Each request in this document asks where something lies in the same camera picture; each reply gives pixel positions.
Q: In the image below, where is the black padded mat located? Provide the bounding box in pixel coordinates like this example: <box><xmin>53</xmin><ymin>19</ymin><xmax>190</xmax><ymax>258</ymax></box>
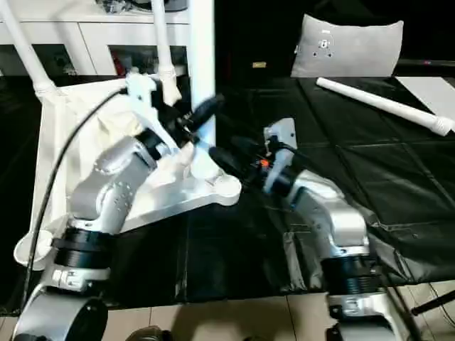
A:
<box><xmin>0</xmin><ymin>74</ymin><xmax>455</xmax><ymax>313</ymax></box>

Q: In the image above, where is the white plastic table top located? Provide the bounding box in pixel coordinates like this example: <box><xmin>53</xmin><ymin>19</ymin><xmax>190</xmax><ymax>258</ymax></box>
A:
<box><xmin>13</xmin><ymin>73</ymin><xmax>243</xmax><ymax>271</ymax></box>

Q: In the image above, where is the white flat board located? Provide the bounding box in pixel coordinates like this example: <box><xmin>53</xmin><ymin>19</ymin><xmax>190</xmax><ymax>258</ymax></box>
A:
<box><xmin>395</xmin><ymin>75</ymin><xmax>455</xmax><ymax>121</ymax></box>

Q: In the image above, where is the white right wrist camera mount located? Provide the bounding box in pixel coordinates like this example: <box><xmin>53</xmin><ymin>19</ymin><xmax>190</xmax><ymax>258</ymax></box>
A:
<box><xmin>262</xmin><ymin>117</ymin><xmax>297</xmax><ymax>195</ymax></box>

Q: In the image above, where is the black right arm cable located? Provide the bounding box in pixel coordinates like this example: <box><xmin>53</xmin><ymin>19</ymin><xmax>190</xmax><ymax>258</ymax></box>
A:
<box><xmin>279</xmin><ymin>144</ymin><xmax>421</xmax><ymax>341</ymax></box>

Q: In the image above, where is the white cabinet with glass doors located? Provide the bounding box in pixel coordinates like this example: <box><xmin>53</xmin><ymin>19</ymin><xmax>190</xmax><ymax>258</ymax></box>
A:
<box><xmin>0</xmin><ymin>0</ymin><xmax>196</xmax><ymax>78</ymax></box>

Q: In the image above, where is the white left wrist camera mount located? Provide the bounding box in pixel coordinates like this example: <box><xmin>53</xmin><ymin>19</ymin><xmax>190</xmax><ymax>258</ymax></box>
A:
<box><xmin>123</xmin><ymin>72</ymin><xmax>186</xmax><ymax>168</ymax></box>

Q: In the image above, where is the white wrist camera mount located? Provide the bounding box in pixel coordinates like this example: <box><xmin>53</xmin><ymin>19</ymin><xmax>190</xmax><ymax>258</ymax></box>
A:
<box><xmin>123</xmin><ymin>72</ymin><xmax>186</xmax><ymax>168</ymax></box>
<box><xmin>262</xmin><ymin>117</ymin><xmax>297</xmax><ymax>195</ymax></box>

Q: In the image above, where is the dark round object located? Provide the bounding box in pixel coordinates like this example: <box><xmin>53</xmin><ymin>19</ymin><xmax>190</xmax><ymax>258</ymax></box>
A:
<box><xmin>164</xmin><ymin>0</ymin><xmax>193</xmax><ymax>12</ymax></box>

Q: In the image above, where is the white plastic table leg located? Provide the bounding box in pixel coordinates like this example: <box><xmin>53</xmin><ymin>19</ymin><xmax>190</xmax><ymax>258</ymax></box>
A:
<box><xmin>0</xmin><ymin>0</ymin><xmax>58</xmax><ymax>101</ymax></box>
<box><xmin>314</xmin><ymin>76</ymin><xmax>455</xmax><ymax>139</ymax></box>
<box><xmin>150</xmin><ymin>0</ymin><xmax>178</xmax><ymax>83</ymax></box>
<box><xmin>183</xmin><ymin>0</ymin><xmax>220</xmax><ymax>179</ymax></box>

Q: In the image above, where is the grey pillow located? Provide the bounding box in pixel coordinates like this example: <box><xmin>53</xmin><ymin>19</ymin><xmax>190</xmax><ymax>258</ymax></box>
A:
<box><xmin>289</xmin><ymin>13</ymin><xmax>406</xmax><ymax>79</ymax></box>

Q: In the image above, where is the black stand leg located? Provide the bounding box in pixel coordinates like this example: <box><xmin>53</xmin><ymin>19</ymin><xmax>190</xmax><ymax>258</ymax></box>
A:
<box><xmin>411</xmin><ymin>293</ymin><xmax>455</xmax><ymax>317</ymax></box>

